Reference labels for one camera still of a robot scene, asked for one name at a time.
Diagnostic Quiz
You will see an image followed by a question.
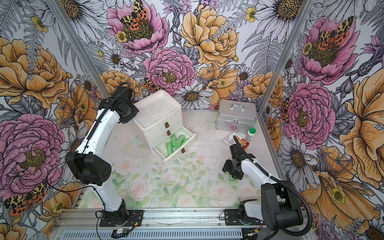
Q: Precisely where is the green bag roll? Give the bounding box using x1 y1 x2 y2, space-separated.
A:
176 135 186 149
166 142 174 156
229 176 239 183
171 135 177 148
179 138 189 148

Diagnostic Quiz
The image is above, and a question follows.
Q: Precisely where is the white plastic drawer cabinet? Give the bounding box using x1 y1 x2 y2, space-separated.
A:
132 90 183 153

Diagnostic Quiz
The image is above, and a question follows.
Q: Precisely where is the green bag roll back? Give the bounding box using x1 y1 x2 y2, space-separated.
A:
176 135 186 149

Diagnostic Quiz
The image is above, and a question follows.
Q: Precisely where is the white bottom drawer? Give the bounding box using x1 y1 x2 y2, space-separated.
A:
153 127 197 166

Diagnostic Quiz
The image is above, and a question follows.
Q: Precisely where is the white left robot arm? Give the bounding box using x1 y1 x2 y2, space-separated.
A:
65 84 139 227

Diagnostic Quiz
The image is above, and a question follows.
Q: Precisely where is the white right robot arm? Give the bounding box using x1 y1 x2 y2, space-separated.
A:
222 142 314 240

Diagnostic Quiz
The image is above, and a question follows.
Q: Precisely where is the red white small box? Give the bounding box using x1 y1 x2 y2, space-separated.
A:
223 132 250 150

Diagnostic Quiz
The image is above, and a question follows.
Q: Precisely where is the white bottle green cap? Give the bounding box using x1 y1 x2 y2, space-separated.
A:
245 128 256 143

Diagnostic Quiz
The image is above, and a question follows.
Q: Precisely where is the floral table mat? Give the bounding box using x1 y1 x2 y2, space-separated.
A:
77 161 289 209

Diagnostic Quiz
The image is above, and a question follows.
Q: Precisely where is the silver aluminium case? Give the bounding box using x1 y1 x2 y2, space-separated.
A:
216 100 257 133

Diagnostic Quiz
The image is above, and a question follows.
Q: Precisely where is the aluminium front rail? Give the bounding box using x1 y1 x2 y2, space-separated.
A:
50 206 319 240

